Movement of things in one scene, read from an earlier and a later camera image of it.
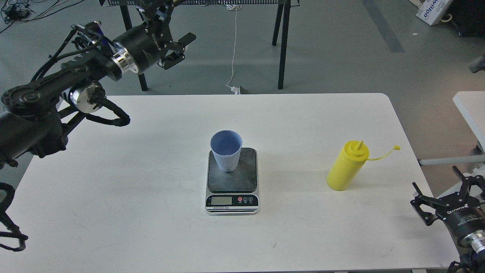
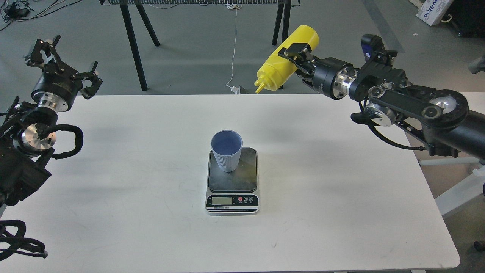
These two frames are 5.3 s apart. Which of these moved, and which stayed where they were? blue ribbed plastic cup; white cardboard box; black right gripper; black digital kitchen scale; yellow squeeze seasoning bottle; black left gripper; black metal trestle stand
Moved: black right gripper; yellow squeeze seasoning bottle; black left gripper
Stayed: blue ribbed plastic cup; black digital kitchen scale; white cardboard box; black metal trestle stand
